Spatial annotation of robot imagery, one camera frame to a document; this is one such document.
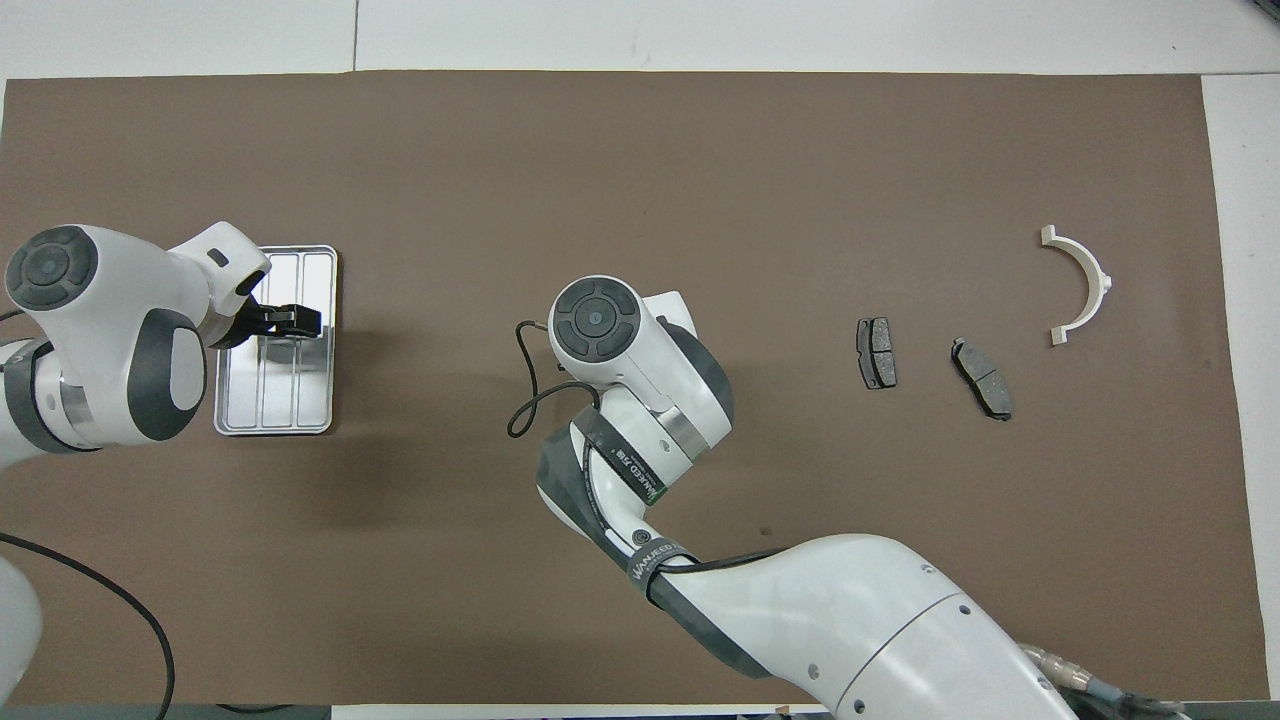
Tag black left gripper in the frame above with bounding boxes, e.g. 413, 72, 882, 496
207, 288, 321, 349

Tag silver metal tray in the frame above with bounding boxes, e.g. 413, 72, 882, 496
213, 245, 339, 437

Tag brown table mat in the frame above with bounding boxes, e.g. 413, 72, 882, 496
0, 70, 1271, 706

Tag dark grey rectangular brake pad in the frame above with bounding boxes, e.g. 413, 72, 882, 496
856, 317, 899, 391

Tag dark grey curved brake pad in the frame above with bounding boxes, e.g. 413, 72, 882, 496
950, 337, 1014, 422

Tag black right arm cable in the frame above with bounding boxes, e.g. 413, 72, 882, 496
508, 320, 601, 439

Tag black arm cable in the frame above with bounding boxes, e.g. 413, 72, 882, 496
0, 533, 177, 720
508, 320, 601, 439

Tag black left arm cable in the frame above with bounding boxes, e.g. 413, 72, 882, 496
0, 533, 177, 720

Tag white semicircular bracket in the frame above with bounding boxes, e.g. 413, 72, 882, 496
1040, 225, 1113, 347

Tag grey braided base cable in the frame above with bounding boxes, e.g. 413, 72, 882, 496
1020, 645, 1181, 720

